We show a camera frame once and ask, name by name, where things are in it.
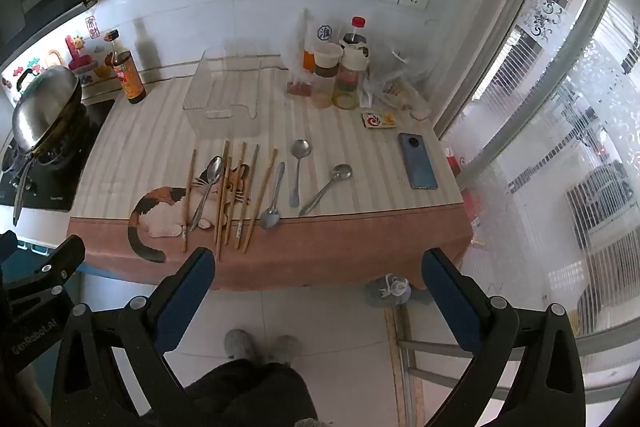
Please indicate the grey printed slipper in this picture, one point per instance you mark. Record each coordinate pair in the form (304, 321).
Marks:
(392, 289)

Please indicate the crumpled plastic bag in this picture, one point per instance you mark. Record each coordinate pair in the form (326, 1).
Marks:
(395, 77)

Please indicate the frosted glass sliding door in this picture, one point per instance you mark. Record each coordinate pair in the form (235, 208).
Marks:
(550, 157)

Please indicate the dark bottle red cap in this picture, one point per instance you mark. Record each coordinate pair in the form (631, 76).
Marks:
(356, 38)

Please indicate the glass oil bottle white cap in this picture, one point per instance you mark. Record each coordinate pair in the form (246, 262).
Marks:
(348, 82)

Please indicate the dark soy sauce bottle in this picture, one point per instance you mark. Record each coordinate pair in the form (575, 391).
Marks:
(131, 79)

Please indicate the metal spoon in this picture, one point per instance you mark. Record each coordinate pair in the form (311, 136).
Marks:
(342, 172)
(215, 169)
(301, 149)
(270, 220)

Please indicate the metal stool frame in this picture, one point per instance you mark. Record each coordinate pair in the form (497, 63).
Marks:
(430, 346)

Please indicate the black gas stove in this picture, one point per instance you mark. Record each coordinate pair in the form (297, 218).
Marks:
(75, 177)

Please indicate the jar with white lid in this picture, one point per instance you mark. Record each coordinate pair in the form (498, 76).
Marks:
(327, 72)

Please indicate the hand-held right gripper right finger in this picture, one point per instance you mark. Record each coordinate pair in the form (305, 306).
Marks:
(450, 302)

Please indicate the red seal wall sticker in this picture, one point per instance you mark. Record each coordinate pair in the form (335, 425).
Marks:
(92, 27)

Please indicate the bunch of wooden chopsticks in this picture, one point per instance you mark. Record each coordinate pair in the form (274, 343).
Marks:
(220, 217)

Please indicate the small red white box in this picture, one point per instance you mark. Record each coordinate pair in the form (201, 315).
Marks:
(378, 120)

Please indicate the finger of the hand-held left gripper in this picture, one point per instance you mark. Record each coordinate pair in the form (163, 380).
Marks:
(50, 269)
(7, 244)

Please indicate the colourful wall stickers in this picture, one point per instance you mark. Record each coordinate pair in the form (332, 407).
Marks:
(75, 57)

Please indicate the clear plastic tray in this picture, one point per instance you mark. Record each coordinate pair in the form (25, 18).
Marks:
(220, 97)

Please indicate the striped cat print tablecloth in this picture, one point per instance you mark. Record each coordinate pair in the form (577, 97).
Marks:
(350, 227)

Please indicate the steel wok lid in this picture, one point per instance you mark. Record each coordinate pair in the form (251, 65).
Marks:
(45, 102)

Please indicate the orange sauce bottle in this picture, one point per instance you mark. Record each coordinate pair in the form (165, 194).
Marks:
(308, 57)

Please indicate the blue smartphone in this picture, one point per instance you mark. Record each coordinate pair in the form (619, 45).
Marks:
(417, 162)

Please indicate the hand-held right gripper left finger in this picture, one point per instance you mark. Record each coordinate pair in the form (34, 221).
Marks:
(185, 297)

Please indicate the person's legs dark trousers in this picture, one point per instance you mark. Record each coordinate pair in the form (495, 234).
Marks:
(245, 394)

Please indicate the clear plastic bag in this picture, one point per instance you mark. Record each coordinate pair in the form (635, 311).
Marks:
(294, 52)

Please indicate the grey fluffy slipper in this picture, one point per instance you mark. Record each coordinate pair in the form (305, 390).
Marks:
(283, 349)
(240, 344)

